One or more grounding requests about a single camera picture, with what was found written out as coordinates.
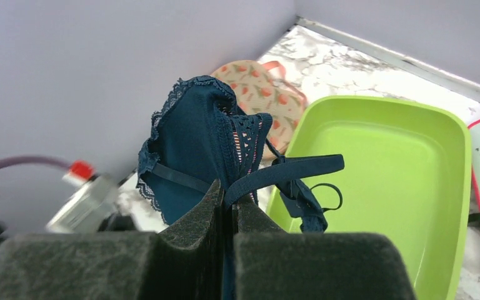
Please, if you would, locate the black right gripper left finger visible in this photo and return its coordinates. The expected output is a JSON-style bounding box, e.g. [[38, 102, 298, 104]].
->
[[0, 181, 224, 299]]

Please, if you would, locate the green plastic tray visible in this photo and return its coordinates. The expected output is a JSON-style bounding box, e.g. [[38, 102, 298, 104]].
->
[[286, 96, 471, 299]]

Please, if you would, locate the dark blue lace bra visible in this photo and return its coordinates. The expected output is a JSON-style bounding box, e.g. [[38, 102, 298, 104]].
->
[[137, 76, 344, 232]]

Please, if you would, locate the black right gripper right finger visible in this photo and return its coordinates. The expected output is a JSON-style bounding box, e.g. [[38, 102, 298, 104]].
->
[[234, 196, 416, 299]]

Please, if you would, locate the floral peach fabric pouch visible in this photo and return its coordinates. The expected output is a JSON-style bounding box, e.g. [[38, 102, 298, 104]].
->
[[211, 60, 308, 154]]

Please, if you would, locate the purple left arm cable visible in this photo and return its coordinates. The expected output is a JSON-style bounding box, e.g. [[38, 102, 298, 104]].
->
[[0, 155, 73, 181]]

